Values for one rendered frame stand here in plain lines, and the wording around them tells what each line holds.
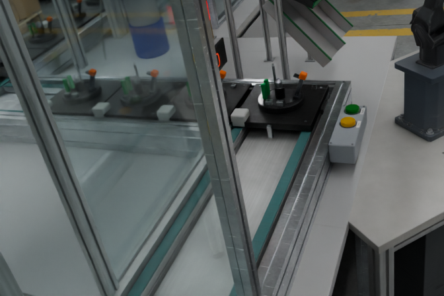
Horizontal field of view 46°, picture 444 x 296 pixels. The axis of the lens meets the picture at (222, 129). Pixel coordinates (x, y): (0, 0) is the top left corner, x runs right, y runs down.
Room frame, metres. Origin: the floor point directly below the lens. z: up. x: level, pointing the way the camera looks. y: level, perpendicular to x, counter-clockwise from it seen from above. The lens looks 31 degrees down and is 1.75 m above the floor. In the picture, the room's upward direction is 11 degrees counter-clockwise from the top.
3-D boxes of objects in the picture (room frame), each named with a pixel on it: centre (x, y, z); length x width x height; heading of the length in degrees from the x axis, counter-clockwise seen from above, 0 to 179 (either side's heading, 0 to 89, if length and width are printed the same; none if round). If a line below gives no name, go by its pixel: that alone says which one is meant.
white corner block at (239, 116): (1.35, -0.06, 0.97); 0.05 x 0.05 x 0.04; 63
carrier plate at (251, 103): (1.40, -0.19, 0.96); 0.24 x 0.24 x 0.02; 63
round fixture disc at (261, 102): (1.40, -0.19, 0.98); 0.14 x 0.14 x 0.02
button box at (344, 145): (1.22, -0.34, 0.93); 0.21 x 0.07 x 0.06; 153
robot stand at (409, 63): (1.29, -0.61, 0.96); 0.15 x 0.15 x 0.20; 21
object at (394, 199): (1.34, -0.59, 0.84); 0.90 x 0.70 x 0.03; 111
